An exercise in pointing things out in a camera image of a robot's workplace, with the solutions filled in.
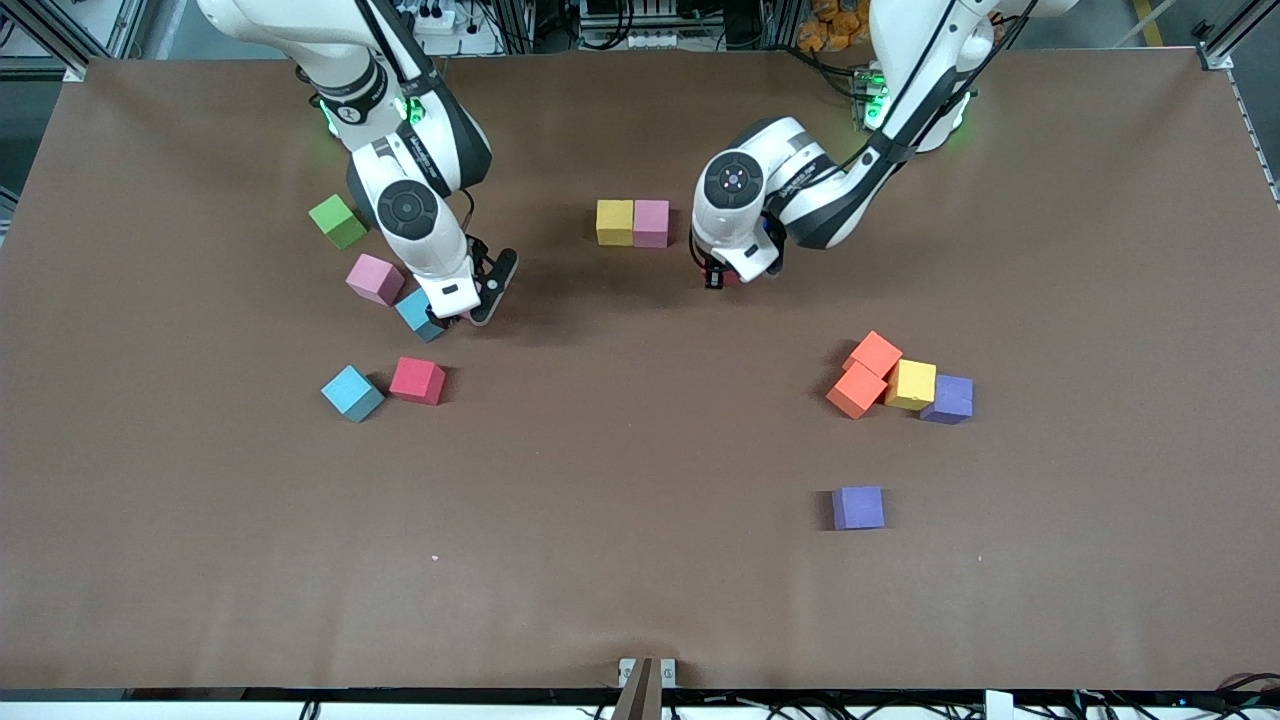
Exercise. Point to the blue foam cube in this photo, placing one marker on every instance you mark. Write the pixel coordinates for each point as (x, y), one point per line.
(352, 393)
(412, 318)

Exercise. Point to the yellow foam cube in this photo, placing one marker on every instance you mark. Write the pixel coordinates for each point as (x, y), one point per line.
(615, 222)
(912, 385)

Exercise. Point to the brown upright post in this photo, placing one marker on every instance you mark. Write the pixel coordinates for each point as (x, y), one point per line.
(640, 695)

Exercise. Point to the purple foam cube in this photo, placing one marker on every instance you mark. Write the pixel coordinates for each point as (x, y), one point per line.
(950, 400)
(858, 507)

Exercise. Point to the aluminium table edge rail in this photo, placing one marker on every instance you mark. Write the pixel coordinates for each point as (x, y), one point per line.
(1265, 160)

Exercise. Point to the grey metal table bracket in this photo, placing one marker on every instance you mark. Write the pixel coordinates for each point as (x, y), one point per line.
(668, 672)

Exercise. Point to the aluminium frame profile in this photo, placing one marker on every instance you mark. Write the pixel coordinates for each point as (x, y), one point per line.
(72, 70)
(1216, 55)

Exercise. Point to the small white power strip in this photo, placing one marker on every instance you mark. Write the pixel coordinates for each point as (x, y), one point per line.
(655, 40)

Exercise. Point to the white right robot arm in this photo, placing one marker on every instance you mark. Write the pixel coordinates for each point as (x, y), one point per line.
(440, 255)

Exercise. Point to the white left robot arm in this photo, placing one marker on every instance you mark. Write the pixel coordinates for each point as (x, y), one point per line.
(780, 160)

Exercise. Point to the white power strip with plugs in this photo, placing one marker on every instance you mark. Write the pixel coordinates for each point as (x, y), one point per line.
(438, 18)

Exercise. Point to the red foam cube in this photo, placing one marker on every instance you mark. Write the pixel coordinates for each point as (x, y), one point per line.
(417, 380)
(731, 279)

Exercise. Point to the orange foam cube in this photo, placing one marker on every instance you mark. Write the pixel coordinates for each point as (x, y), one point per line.
(876, 352)
(856, 390)

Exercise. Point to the pile of orange fruit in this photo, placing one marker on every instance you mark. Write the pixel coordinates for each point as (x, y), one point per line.
(830, 25)

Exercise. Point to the white paper label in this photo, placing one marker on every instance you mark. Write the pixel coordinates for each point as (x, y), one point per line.
(999, 705)

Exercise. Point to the green foam cube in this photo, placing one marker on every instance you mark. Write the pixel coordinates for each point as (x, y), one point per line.
(338, 222)

